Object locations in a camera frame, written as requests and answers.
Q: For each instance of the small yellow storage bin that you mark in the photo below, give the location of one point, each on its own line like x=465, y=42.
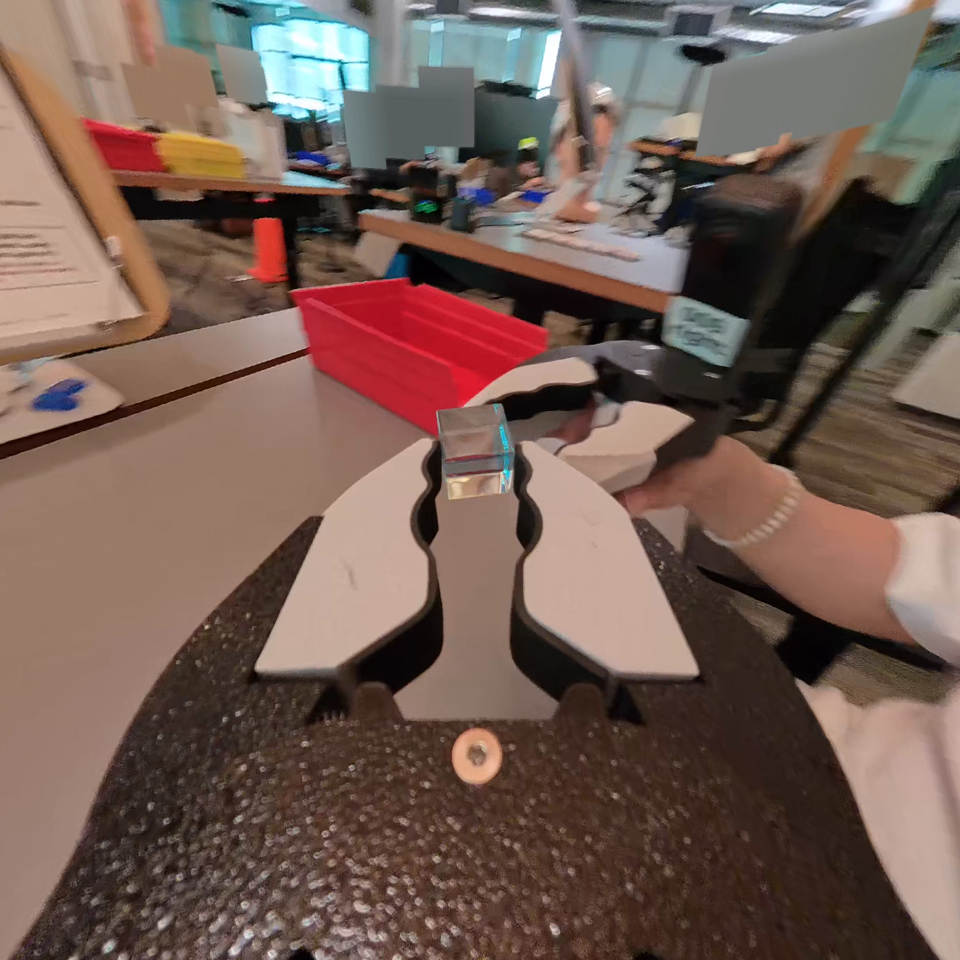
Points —
x=202, y=156

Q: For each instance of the paper strips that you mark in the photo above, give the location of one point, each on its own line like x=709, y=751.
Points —
x=585, y=244

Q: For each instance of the person's right forearm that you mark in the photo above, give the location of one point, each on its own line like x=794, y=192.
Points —
x=840, y=555

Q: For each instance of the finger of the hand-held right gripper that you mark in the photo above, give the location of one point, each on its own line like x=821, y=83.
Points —
x=630, y=446
x=540, y=379

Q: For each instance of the blue plastic clip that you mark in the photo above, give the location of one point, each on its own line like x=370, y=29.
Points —
x=60, y=396

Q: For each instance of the black device green lights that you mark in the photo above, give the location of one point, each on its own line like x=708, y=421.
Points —
x=425, y=210

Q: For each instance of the white base board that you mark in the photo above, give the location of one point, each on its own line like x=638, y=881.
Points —
x=97, y=397

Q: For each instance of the red plastic bin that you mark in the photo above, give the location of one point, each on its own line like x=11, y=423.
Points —
x=375, y=337

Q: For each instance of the printed instruction sheet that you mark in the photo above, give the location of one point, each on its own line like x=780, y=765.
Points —
x=45, y=247

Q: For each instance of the orange traffic cone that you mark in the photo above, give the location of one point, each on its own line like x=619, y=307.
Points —
x=270, y=255

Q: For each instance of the person's right hand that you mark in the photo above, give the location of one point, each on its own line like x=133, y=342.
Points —
x=712, y=487

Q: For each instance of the person's white shirt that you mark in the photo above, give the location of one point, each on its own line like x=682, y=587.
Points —
x=900, y=787

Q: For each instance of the clear glass cube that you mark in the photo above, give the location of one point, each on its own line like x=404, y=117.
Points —
x=476, y=450

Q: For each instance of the dark blue device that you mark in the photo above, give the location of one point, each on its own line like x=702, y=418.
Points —
x=463, y=214

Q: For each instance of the small red storage bin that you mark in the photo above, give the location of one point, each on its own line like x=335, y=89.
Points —
x=124, y=146

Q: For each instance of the white container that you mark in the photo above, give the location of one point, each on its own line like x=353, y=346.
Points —
x=255, y=142

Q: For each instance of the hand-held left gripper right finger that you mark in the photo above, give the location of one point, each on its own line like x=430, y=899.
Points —
x=607, y=585

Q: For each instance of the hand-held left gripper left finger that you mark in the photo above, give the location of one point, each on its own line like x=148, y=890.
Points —
x=352, y=585

